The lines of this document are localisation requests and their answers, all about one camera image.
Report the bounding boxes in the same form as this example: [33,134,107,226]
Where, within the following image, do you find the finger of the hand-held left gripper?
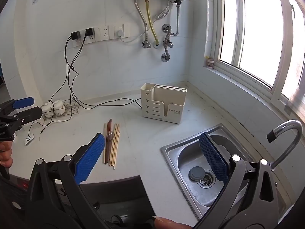
[0,107,43,127]
[0,97,35,115]

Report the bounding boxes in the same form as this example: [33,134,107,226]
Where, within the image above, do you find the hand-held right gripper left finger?
[25,133,106,229]

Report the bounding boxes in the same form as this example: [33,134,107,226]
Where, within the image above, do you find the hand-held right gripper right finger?
[194,133,279,229]

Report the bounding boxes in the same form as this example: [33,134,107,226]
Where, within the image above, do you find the metal spoon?
[106,131,115,148]

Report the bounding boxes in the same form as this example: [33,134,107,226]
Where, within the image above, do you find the dark brown wooden chopstick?
[105,122,109,164]
[106,119,112,164]
[106,120,111,164]

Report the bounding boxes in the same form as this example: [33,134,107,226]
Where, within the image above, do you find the cream plastic utensil holder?
[140,82,187,124]

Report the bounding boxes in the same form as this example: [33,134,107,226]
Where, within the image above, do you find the person's left hand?
[0,142,13,169]

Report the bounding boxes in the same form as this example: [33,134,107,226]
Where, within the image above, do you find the person's right hand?
[152,216,193,229]

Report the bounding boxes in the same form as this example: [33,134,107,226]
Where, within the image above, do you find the white ceramic jar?
[52,99,66,117]
[42,102,54,118]

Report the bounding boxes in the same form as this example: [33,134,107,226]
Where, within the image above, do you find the grey sink stopper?
[189,166,205,180]

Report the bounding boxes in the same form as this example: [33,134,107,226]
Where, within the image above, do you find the metal drain strainer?
[197,170,216,188]

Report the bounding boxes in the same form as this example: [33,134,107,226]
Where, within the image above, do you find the stainless steel sink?
[160,123,289,222]

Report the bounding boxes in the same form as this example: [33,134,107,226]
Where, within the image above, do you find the black induction cooktop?
[2,175,32,192]

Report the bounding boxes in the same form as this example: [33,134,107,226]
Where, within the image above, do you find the chrome curved faucet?
[266,120,303,172]

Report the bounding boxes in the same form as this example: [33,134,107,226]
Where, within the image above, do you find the white framed window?
[205,0,305,122]

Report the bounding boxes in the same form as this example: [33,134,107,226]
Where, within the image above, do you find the metal wire rack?
[42,95,79,124]

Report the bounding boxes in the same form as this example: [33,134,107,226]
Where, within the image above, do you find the black charger cable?
[48,35,143,111]
[65,36,143,108]

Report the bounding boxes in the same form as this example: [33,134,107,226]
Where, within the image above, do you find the white wall socket row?
[71,23,131,48]

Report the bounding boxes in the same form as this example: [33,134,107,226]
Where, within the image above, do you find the white power cable with plug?
[116,1,171,43]

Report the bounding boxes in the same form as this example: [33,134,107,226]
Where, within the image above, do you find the steel corrugated hose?
[163,27,172,57]
[167,0,182,36]
[134,0,149,44]

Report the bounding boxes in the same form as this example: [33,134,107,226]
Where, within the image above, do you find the yellow gas hose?
[144,0,160,46]

